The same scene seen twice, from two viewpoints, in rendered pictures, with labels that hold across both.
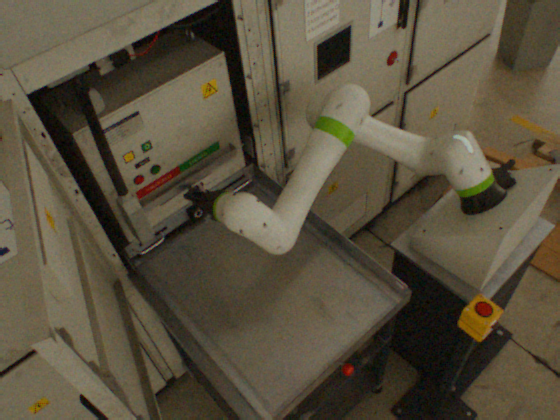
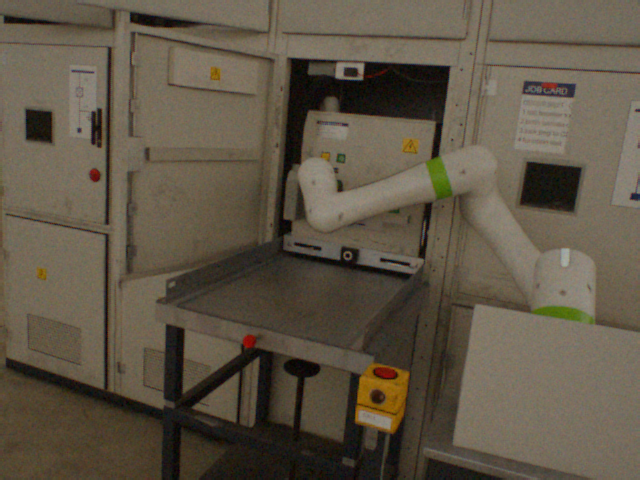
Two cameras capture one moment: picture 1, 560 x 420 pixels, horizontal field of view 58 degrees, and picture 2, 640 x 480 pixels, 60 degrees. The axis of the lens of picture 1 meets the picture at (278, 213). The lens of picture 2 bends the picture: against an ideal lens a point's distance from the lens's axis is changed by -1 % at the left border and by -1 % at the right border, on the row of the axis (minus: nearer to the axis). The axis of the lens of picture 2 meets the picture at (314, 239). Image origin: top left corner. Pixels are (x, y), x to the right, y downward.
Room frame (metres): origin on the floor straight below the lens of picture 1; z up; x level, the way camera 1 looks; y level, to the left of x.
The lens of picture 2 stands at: (-0.04, -1.28, 1.37)
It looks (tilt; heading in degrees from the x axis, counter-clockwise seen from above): 12 degrees down; 57
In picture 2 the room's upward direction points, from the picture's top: 5 degrees clockwise
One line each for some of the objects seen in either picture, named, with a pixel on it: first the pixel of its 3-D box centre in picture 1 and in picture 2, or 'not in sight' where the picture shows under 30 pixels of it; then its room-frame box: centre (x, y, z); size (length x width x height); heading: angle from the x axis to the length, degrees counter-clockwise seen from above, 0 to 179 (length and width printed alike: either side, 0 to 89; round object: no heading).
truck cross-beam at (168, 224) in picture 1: (190, 205); (352, 253); (1.18, 0.30, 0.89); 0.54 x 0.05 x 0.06; 125
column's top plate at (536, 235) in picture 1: (472, 236); (541, 437); (1.00, -0.67, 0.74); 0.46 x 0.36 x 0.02; 127
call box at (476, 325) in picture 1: (479, 317); (382, 396); (0.64, -0.54, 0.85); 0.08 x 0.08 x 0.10; 35
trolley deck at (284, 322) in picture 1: (264, 287); (308, 300); (0.85, 0.07, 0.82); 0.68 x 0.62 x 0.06; 35
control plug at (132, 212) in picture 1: (134, 216); (295, 195); (0.99, 0.43, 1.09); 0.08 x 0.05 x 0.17; 35
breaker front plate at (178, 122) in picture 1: (175, 155); (358, 185); (1.17, 0.29, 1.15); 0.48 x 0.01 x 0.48; 125
